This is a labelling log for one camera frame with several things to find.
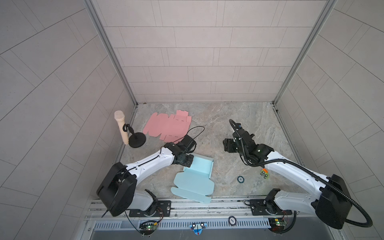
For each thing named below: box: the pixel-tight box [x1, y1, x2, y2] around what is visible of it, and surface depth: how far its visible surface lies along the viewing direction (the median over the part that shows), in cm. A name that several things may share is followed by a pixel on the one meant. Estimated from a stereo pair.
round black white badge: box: [228, 215, 237, 227], surface depth 69 cm
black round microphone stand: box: [122, 123, 147, 148], surface depth 95 cm
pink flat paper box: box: [143, 110, 192, 144], surface depth 107 cm
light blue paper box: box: [171, 153, 215, 204], surface depth 76 cm
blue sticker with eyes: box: [190, 223, 207, 235], surface depth 67 cm
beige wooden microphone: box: [114, 110, 129, 145], surface depth 77 cm
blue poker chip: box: [237, 175, 245, 184], surface depth 82 cm
